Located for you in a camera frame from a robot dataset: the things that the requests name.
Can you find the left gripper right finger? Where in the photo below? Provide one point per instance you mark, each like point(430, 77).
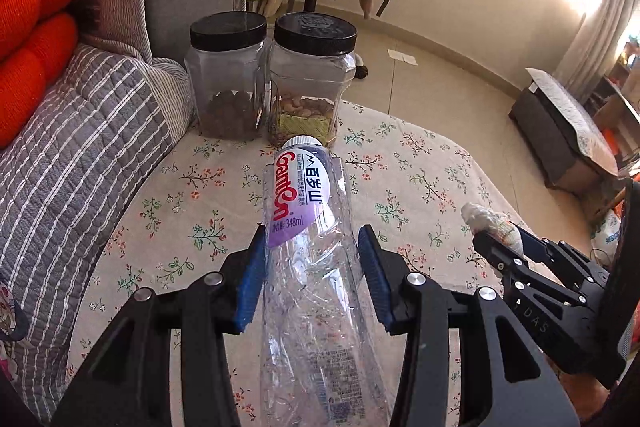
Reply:
point(505, 379)

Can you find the clear plastic water bottle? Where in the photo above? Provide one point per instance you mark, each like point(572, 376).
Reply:
point(318, 363)

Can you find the grey striped sofa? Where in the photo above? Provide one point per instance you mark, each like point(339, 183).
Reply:
point(120, 105)

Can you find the floral tablecloth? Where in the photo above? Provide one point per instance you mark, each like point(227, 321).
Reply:
point(409, 177)

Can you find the beige curtain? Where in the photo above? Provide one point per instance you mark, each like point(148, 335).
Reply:
point(592, 53)

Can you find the dark-content plastic jar black lid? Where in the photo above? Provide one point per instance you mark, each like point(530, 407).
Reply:
point(226, 65)

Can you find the floral blue-trim cloth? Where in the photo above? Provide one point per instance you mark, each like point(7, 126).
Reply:
point(14, 328)

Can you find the red knot cushion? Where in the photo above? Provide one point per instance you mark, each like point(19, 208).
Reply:
point(38, 38)

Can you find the wooden shelf unit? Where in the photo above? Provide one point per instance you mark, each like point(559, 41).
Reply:
point(617, 97)

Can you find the dark grey ottoman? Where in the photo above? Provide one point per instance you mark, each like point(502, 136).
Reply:
point(570, 149)

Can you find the nut-filled plastic jar black lid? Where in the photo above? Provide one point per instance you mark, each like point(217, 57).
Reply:
point(311, 62)

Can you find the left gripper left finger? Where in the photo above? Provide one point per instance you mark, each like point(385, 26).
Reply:
point(124, 380)

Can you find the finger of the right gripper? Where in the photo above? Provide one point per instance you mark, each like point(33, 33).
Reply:
point(533, 248)

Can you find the white paper on floor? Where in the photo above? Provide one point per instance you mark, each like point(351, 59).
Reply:
point(401, 57)

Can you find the white tissue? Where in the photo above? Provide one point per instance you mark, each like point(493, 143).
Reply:
point(482, 219)

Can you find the white blue plastic bag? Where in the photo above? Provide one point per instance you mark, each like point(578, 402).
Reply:
point(604, 239)

